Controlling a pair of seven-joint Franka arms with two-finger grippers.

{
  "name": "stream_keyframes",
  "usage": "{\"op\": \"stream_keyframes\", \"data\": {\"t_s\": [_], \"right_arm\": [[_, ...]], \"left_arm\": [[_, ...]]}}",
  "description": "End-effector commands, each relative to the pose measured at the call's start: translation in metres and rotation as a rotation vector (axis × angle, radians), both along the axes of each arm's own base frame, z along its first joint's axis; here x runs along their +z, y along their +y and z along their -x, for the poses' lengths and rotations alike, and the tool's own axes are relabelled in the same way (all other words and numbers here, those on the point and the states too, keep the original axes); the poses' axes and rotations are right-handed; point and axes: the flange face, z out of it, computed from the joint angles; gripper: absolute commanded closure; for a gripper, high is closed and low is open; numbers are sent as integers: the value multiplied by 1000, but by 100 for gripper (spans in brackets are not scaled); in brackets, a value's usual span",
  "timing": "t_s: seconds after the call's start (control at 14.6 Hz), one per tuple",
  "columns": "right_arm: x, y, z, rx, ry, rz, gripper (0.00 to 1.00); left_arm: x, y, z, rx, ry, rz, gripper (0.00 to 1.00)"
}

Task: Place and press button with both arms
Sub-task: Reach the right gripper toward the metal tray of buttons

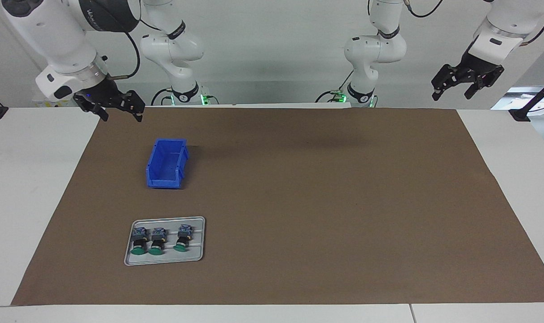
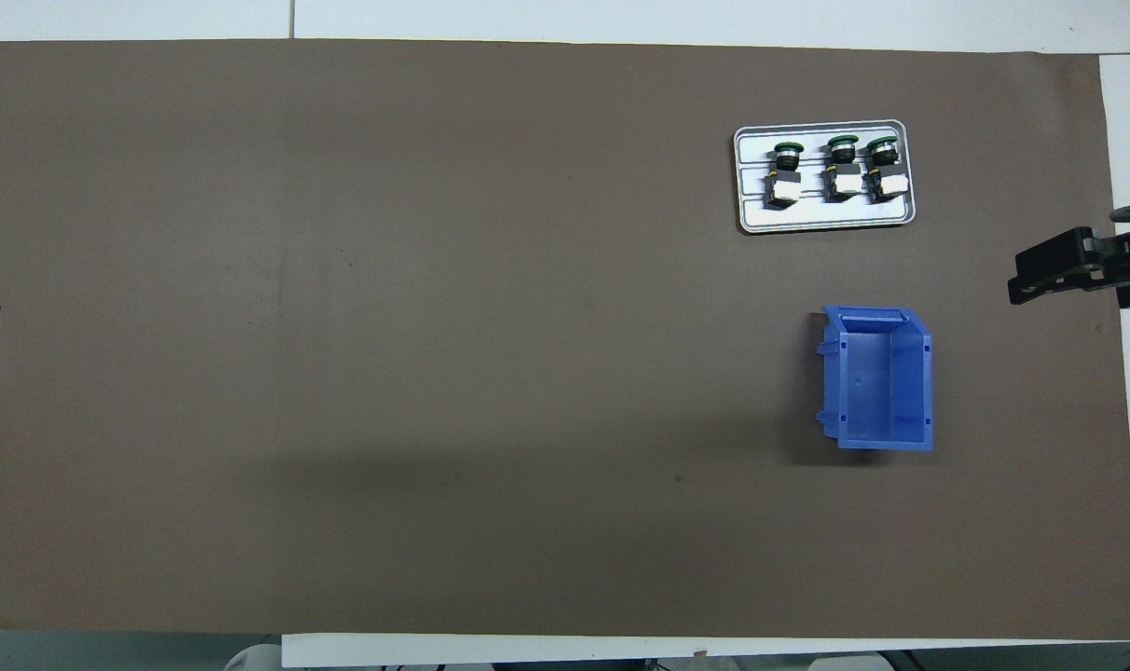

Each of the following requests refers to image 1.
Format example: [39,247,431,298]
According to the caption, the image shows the silver metal tray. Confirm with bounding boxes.
[123,216,206,266]

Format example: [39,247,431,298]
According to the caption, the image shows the white crumpled sheets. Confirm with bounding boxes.
[491,86,544,122]

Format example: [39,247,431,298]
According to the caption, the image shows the green push button switch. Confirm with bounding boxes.
[148,227,167,256]
[131,227,148,255]
[173,223,193,253]

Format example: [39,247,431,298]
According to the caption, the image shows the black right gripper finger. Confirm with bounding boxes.
[118,90,145,122]
[77,100,109,122]

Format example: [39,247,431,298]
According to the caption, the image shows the black pole stand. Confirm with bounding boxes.
[509,74,544,122]

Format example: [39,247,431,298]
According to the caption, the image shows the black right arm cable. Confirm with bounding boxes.
[102,9,141,81]

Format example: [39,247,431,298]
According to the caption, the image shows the black base cable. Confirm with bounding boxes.
[316,70,355,103]
[151,87,174,106]

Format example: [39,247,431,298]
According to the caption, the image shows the brown table mat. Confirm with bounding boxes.
[11,107,544,306]

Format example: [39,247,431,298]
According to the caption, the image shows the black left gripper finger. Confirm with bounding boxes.
[464,77,495,100]
[431,64,462,100]

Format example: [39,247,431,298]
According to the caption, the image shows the blue plastic bin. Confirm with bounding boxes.
[146,138,189,189]

